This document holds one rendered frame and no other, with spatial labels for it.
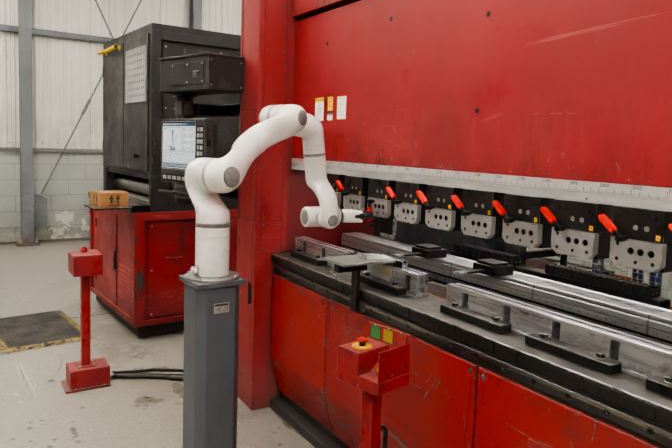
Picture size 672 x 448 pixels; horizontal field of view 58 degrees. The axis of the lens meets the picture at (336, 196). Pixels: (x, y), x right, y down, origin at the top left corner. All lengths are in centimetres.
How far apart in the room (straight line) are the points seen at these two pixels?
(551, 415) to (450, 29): 136
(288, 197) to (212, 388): 143
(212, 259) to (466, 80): 110
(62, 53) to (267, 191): 638
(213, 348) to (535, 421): 107
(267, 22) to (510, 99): 163
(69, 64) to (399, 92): 723
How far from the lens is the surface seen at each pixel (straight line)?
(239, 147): 218
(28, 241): 913
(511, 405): 208
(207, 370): 222
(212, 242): 214
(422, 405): 241
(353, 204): 282
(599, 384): 185
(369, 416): 224
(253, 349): 347
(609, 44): 192
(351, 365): 217
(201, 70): 337
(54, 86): 930
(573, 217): 195
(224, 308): 218
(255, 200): 329
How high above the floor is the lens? 149
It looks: 5 degrees down
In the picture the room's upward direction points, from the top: 2 degrees clockwise
